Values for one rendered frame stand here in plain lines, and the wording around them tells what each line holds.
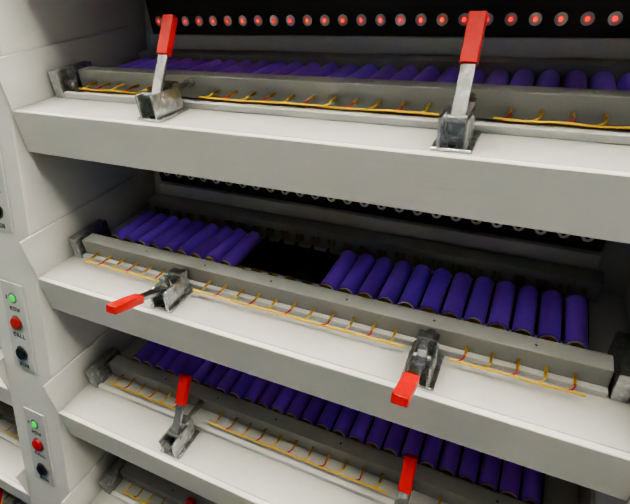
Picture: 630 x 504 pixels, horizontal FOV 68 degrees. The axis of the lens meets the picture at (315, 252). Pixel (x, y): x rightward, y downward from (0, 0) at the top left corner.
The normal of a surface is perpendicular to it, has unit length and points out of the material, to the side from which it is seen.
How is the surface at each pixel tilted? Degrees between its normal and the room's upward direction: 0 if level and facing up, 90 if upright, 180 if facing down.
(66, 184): 90
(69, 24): 90
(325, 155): 106
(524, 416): 16
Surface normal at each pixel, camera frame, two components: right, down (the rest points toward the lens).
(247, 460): -0.07, -0.83
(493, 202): -0.42, 0.52
